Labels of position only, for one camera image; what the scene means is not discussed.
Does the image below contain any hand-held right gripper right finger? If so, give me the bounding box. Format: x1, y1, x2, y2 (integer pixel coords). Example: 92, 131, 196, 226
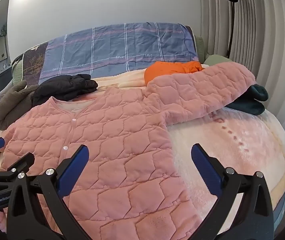
191, 143, 275, 240

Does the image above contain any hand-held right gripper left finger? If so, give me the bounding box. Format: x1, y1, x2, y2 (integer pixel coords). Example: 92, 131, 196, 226
6, 144, 93, 240

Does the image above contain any pink quilted jacket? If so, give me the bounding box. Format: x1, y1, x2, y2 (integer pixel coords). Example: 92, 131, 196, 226
0, 61, 256, 240

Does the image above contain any peach plush blanket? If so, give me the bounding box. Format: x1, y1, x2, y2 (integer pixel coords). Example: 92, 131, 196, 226
0, 70, 285, 235

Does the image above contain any brown fleece garment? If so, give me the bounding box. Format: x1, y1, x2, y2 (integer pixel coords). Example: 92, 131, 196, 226
0, 80, 40, 130

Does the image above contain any black glove garment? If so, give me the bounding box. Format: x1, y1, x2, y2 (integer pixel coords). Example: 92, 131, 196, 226
32, 74, 98, 105

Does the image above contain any dark green garment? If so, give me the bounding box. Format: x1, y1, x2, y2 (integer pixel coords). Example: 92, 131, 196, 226
226, 84, 268, 116

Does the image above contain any orange puffer jacket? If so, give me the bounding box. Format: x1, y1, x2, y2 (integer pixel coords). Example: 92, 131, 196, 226
144, 60, 204, 84

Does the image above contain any green pillow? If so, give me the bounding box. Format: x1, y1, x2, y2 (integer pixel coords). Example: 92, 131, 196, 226
204, 54, 235, 67

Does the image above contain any blue plaid quilt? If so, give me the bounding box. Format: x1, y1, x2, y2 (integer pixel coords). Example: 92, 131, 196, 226
39, 22, 198, 85

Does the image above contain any grey pleated curtain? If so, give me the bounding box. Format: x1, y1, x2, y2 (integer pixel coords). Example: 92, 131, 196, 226
200, 0, 285, 140

